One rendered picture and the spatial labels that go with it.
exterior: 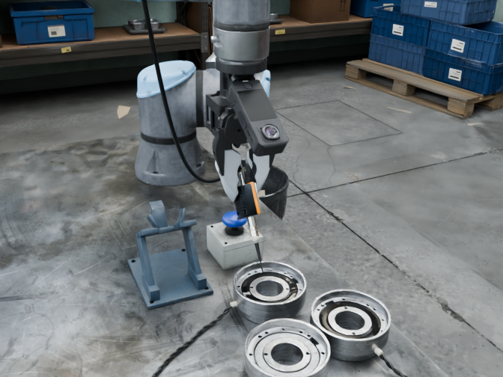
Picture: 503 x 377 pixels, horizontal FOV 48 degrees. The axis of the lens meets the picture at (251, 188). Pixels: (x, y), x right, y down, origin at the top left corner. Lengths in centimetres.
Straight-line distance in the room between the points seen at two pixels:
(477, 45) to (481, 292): 233
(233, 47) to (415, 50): 398
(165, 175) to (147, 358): 49
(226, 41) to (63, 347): 45
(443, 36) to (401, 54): 45
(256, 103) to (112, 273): 36
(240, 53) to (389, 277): 170
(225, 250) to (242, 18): 36
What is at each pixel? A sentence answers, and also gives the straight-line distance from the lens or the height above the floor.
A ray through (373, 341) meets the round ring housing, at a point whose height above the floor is 84.
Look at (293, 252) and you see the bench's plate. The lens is 96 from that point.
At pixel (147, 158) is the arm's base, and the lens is 118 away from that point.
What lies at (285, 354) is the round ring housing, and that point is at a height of 81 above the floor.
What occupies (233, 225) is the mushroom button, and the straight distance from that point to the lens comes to 89.
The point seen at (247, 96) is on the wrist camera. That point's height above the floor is 109.
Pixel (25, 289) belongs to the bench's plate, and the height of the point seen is 80.
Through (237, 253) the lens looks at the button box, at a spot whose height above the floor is 82.
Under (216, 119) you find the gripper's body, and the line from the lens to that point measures 83.
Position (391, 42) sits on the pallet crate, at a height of 33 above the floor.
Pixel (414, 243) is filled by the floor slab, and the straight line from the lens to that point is 259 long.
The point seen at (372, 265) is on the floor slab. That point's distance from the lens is 240.
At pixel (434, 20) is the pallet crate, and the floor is 57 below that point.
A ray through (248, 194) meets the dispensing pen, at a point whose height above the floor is 94.
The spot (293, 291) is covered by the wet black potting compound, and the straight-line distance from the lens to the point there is 82.
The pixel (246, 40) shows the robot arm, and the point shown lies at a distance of 75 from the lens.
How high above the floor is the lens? 132
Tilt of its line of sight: 27 degrees down
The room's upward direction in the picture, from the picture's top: 1 degrees clockwise
